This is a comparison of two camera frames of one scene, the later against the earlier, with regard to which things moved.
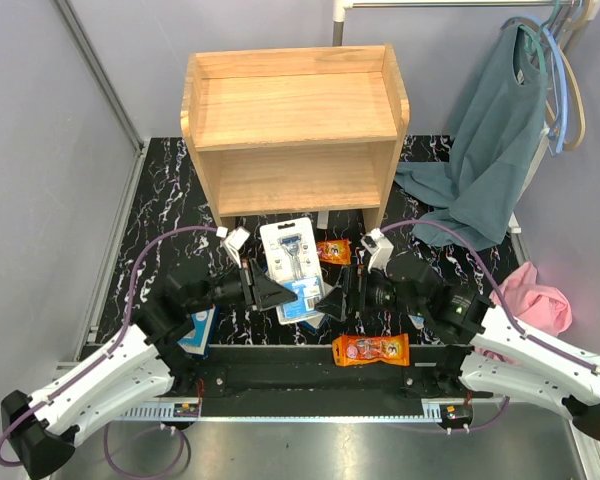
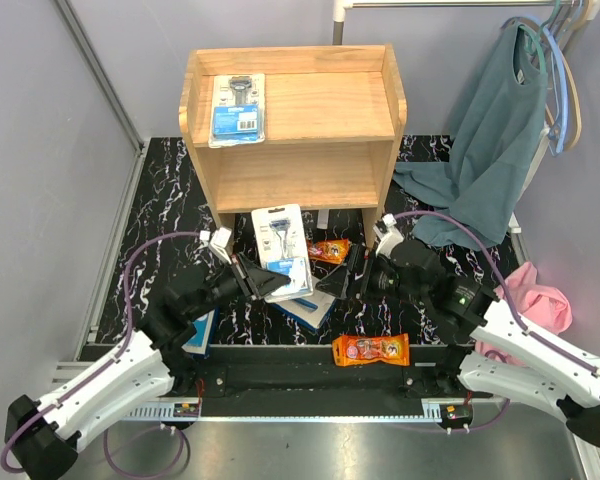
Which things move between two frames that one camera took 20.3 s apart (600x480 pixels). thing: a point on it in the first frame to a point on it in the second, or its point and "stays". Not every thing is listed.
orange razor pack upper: (334, 251) stays
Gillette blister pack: (417, 320) to (283, 248)
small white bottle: (322, 220) stays
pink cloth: (542, 307) stays
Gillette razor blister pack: (291, 258) to (238, 110)
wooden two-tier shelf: (295, 131) stays
